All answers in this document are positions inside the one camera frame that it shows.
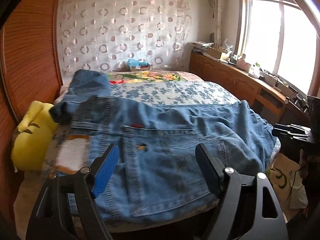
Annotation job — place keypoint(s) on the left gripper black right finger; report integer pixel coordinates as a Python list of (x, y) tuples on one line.
[(212, 170)]

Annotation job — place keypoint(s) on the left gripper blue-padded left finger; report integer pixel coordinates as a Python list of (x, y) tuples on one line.
[(102, 169)]

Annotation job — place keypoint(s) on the blue denim jeans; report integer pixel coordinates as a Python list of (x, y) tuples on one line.
[(157, 178)]

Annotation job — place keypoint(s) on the blue floral white sheet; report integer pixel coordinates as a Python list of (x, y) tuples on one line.
[(151, 93)]

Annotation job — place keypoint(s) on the white bag on floor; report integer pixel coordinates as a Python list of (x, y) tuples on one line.
[(284, 177)]

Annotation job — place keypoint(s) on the wooden sideboard cabinet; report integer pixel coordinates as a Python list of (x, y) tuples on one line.
[(262, 98)]

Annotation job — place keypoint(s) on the yellow plush toy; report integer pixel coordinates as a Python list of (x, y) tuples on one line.
[(33, 137)]

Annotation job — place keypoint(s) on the pink bottle on sill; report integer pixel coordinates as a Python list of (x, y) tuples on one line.
[(241, 63)]

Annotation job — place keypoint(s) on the floral bed cover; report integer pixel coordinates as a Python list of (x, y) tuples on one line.
[(151, 76)]

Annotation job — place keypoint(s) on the cardboard box with blue cloth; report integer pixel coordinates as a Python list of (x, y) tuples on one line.
[(138, 65)]

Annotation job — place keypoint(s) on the window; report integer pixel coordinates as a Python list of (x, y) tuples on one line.
[(278, 36)]

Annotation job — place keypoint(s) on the cardboard box on cabinet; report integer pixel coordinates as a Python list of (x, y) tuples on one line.
[(219, 54)]

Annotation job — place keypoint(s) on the wooden louvered wardrobe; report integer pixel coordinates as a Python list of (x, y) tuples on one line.
[(29, 71)]

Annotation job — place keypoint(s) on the stack of papers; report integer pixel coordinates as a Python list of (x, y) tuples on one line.
[(201, 47)]

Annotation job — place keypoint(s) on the circle patterned sheer curtain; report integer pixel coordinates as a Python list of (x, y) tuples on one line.
[(104, 35)]

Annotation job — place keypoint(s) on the tied window curtain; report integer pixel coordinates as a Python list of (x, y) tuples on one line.
[(219, 9)]

